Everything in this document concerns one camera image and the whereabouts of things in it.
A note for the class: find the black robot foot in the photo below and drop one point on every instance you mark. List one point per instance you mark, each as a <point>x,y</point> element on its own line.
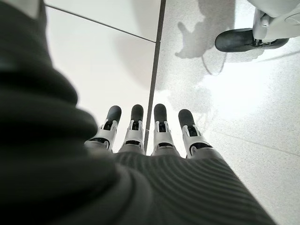
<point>234,41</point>

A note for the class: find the dark cabinet plinth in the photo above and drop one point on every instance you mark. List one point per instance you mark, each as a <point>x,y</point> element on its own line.
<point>155,70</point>

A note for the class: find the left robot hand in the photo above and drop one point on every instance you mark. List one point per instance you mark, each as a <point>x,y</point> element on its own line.
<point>70,175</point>

